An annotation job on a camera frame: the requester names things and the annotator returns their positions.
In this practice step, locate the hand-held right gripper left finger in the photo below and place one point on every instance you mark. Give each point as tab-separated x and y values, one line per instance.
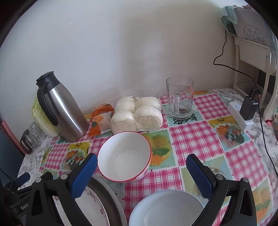
83	171

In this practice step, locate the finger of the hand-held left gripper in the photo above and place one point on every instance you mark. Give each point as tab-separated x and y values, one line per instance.
21	179
47	175

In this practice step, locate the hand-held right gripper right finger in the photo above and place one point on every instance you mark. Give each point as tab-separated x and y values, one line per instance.
198	176

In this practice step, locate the round pink floral plate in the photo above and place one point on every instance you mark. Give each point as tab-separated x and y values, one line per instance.
91	206

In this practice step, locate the round stainless steel plate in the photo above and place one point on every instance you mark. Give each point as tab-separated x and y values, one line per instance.
113	200

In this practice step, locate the strawberry print bowl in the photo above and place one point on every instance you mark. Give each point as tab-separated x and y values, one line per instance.
126	156

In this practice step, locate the light blue bowl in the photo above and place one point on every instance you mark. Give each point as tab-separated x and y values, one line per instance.
165	208

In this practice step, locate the dark blue cabinet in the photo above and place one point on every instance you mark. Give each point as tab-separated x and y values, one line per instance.
8	156

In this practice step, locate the clear glass tumbler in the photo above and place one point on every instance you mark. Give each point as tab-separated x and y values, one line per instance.
41	135
33	129

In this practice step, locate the pink checked tablecloth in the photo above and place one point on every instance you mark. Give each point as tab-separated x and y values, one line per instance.
195	134

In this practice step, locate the orange snack packet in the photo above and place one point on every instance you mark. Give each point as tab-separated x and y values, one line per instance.
97	121

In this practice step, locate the pink board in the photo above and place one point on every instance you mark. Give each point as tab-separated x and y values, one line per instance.
8	128

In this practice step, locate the napa cabbage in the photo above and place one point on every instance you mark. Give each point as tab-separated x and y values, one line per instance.
43	121

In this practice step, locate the stainless steel thermos jug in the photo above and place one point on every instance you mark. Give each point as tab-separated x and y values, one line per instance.
65	113

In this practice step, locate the white power strip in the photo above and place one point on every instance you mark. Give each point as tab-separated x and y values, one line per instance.
234	113

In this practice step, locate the clear glass mug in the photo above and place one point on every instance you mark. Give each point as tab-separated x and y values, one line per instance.
180	102

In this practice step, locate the black charger adapter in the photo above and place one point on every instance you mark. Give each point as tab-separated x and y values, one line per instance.
247	108

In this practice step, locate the white chair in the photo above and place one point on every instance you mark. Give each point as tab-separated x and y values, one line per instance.
249	54

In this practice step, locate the grey printed cushion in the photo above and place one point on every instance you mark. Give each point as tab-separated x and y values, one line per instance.
252	26

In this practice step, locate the teal cloth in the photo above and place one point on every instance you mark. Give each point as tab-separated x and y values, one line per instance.
228	19

